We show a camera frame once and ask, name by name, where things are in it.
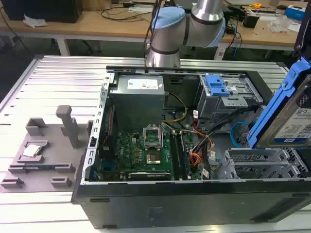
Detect metal drive cage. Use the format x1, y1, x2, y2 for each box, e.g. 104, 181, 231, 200
195, 73, 265, 122

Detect grey power supply unit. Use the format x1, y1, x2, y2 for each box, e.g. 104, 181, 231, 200
109, 74, 166, 120

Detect metal socket cover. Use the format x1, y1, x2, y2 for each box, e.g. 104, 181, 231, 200
142, 123, 163, 150

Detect blue plastic drive latch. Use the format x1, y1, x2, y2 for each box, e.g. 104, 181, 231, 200
205, 73, 231, 97

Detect CPU socket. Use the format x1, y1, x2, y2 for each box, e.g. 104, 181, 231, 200
144, 149, 163, 166

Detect black disk wire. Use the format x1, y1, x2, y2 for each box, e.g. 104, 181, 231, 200
203, 106, 258, 140

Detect black stepper motor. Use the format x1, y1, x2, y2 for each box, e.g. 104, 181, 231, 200
242, 11, 261, 29

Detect black box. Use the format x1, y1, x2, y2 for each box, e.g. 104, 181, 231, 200
1, 0, 84, 24

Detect clear plastic bag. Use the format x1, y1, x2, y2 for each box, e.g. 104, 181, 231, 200
268, 15, 293, 33

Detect wooden desk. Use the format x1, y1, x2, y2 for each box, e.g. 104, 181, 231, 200
0, 0, 307, 57

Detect black open PC case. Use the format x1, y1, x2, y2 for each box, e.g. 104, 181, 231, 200
70, 64, 311, 230

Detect green motherboard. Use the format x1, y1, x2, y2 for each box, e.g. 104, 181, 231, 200
96, 121, 212, 182

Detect orange wire bundle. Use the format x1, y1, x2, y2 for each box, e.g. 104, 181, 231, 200
190, 134, 211, 168

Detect white crumpled paper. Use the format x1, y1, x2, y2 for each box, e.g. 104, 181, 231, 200
22, 14, 49, 28

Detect blue disk wire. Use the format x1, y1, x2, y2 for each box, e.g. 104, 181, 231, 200
229, 119, 254, 149

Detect silver CPU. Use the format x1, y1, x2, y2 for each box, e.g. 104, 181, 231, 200
22, 144, 45, 158

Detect metal disk bay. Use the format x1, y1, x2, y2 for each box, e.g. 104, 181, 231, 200
213, 147, 310, 181

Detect RAM stick in slot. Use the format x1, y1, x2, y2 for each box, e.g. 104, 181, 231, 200
179, 132, 190, 176

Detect hard disk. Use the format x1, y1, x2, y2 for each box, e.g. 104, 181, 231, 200
246, 56, 311, 150

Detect yellow black power wires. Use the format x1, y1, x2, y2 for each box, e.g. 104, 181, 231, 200
162, 91, 188, 124

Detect grey parts rack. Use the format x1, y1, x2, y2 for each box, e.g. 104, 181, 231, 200
0, 104, 96, 194

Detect blue cardboard box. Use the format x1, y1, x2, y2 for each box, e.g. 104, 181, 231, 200
283, 4, 307, 22

